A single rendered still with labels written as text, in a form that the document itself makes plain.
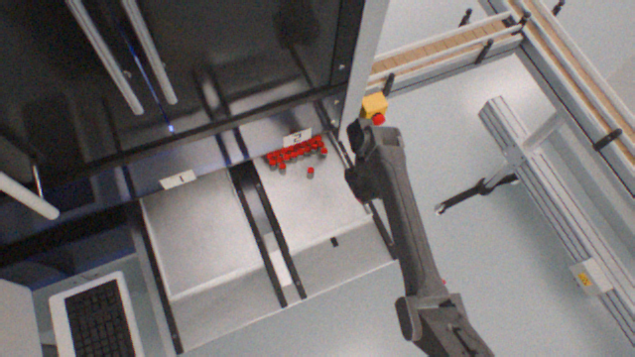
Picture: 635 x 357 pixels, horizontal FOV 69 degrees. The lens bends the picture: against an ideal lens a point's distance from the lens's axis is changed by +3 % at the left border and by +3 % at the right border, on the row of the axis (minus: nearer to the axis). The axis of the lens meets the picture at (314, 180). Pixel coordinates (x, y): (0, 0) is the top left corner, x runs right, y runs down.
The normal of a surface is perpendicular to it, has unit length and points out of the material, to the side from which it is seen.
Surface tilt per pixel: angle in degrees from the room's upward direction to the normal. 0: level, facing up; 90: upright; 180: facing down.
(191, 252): 0
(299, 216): 0
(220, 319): 0
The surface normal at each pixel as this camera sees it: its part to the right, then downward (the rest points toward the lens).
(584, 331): 0.05, -0.39
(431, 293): 0.29, -0.52
